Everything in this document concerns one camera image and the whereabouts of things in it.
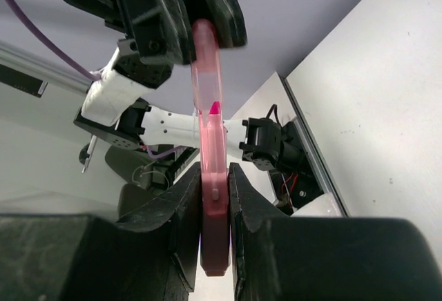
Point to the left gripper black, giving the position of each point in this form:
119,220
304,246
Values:
157,31

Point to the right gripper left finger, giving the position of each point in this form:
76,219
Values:
150,253

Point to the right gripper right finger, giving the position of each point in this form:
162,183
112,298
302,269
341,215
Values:
277,257

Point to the pink highlighter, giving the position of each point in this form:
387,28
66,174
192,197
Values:
215,232

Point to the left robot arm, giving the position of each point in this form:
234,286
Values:
115,111

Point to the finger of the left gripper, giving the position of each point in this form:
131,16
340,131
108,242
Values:
228,19

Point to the clear pink highlighter cap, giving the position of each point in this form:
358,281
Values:
205,70

